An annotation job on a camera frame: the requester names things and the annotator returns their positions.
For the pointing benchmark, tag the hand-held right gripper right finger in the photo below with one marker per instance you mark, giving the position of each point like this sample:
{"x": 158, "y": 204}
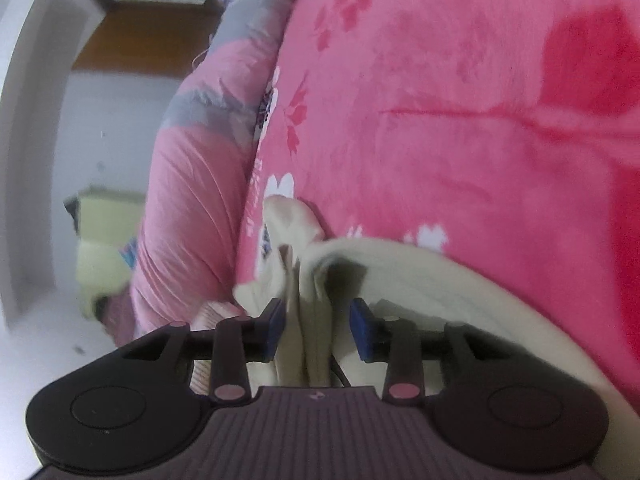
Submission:
{"x": 362, "y": 330}

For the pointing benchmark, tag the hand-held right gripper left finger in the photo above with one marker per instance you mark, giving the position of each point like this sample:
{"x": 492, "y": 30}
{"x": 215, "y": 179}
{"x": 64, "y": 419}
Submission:
{"x": 275, "y": 330}

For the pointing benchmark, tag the beige zip jacket black trim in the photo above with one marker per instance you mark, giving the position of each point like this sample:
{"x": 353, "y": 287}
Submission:
{"x": 425, "y": 280}

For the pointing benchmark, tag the pink and grey quilt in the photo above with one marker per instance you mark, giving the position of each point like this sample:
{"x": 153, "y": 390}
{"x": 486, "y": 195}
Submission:
{"x": 195, "y": 200}

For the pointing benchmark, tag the blue patterned pillow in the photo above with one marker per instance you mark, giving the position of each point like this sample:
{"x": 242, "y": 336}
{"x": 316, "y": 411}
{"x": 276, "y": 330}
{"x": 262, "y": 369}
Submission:
{"x": 129, "y": 252}

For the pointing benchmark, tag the pale yellow wardrobe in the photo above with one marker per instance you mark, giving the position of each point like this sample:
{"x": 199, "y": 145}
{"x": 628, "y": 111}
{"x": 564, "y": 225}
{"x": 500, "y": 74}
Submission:
{"x": 105, "y": 220}

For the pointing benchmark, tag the pink floral blanket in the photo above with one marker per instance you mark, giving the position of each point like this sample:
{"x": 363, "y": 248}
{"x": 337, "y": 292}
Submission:
{"x": 450, "y": 110}

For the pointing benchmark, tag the brown wooden door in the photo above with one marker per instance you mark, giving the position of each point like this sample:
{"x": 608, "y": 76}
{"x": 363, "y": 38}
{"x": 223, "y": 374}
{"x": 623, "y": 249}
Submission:
{"x": 145, "y": 35}

